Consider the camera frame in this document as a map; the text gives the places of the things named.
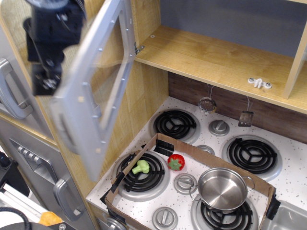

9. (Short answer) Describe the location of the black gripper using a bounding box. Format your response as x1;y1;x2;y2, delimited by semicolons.
23;4;86;96

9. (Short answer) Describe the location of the silver microwave door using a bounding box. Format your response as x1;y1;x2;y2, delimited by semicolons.
50;0;136;181

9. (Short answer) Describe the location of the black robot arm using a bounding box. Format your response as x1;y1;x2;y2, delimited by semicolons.
23;0;87;96

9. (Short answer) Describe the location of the wooden microwave shelf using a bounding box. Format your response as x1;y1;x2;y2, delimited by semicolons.
135;26;307;113

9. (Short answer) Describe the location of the silver fridge dispenser panel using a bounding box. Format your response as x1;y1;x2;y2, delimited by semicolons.
10;139;58;185

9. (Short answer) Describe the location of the green toy broccoli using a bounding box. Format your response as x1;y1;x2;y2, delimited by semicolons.
132;160;150;174

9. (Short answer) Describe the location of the back left black burner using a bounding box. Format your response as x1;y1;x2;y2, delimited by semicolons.
149;109;201;144

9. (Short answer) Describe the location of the black burner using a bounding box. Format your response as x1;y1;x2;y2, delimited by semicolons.
149;109;201;144
118;151;170;202
190;195;259;230
221;135;283;181

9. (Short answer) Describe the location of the front left black burner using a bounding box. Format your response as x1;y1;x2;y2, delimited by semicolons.
118;151;170;202

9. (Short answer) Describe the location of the orange object bottom left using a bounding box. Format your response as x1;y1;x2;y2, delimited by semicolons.
38;211;63;226

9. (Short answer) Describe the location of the red toy strawberry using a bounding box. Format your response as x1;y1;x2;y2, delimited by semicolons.
167;154;185;171

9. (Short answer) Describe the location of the hanging round metal strainer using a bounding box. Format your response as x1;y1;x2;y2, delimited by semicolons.
198;84;217;115

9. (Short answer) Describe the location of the silver oven knob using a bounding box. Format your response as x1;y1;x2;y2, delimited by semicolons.
107;218;127;230

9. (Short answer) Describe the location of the silver knob middle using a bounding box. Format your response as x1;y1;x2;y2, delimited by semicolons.
197;145;215;155

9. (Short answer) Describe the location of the silver knob centre front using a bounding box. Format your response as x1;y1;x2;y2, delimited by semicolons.
173;173;197;195

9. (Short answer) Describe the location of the silver knob back centre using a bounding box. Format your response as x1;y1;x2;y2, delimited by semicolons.
209;120;230;137

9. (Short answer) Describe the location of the silver knob front edge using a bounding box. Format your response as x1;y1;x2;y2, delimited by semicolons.
152;207;178;230

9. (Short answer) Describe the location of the hanging small metal spatula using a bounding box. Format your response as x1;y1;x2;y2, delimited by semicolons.
238;96;254;127

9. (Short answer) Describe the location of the white door latch clip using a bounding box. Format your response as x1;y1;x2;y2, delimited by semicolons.
248;78;272;89

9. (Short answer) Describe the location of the steel pot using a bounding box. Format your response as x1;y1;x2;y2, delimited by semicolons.
191;167;255;214

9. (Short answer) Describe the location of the back right black burner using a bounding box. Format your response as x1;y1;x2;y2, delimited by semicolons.
221;135;283;181

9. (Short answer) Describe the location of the front right black burner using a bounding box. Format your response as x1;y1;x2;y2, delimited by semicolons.
190;195;259;230

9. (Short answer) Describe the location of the steel sink basin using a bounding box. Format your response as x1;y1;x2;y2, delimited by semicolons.
260;200;307;230

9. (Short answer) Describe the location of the silver upper fridge handle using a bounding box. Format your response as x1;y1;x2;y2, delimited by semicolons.
0;58;33;119

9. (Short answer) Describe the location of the silver fridge handle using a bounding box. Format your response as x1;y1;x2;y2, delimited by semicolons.
53;179;81;221
0;58;33;119

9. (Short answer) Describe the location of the silver lower fridge handle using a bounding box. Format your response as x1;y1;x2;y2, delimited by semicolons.
53;179;81;221

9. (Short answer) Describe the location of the black braided cable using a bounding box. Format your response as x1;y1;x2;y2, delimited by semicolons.
0;207;31;230

